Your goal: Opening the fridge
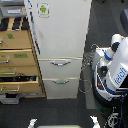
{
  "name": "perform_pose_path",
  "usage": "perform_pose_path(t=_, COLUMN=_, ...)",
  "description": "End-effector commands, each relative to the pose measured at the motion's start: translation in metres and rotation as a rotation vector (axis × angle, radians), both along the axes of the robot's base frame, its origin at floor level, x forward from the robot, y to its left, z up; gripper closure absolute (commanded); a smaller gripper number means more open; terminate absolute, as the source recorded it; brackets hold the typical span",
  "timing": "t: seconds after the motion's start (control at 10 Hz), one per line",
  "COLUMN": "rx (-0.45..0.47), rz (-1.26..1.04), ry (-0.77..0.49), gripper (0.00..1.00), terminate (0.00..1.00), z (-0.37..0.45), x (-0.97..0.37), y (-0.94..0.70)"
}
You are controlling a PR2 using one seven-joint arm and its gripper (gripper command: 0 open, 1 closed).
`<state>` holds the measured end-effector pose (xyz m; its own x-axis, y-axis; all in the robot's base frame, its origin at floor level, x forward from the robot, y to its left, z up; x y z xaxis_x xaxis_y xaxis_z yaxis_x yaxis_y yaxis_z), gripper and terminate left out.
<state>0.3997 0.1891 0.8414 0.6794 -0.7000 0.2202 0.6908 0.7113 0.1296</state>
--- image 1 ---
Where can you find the white refrigerator top door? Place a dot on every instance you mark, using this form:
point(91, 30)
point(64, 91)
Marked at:
point(63, 32)

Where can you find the white refrigerator body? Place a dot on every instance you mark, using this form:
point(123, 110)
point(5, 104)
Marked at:
point(52, 72)

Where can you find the wooden drawer cabinet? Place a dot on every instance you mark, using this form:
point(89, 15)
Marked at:
point(19, 69)

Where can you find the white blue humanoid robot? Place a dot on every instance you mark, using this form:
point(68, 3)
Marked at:
point(110, 66)

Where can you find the green android sticker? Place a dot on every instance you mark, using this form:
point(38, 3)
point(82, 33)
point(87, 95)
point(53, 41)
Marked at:
point(43, 9)

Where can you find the grey box on cabinet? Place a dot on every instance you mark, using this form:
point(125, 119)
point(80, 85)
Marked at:
point(13, 11)

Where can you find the upper fridge drawer handle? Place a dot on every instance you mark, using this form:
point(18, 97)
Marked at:
point(60, 63)

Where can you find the fridge drawer handle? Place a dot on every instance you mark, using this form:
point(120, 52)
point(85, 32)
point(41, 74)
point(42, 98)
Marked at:
point(60, 63)
point(60, 81)

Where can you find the lower fridge drawer handle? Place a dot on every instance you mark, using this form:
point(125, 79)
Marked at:
point(60, 81)

